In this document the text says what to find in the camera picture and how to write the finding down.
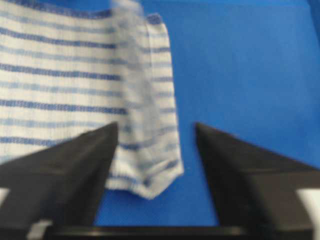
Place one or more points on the blue table mat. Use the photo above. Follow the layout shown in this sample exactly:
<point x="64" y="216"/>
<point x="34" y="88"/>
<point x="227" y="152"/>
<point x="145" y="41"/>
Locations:
<point x="248" y="67"/>

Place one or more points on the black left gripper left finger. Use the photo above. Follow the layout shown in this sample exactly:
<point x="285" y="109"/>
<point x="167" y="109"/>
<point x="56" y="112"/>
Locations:
<point x="58" y="186"/>

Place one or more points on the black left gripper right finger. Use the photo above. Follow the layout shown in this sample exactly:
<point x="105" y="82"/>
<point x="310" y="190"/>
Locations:
<point x="270" y="195"/>

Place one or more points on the blue white striped towel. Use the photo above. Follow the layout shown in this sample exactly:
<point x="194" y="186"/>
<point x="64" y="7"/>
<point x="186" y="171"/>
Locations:
<point x="65" y="72"/>

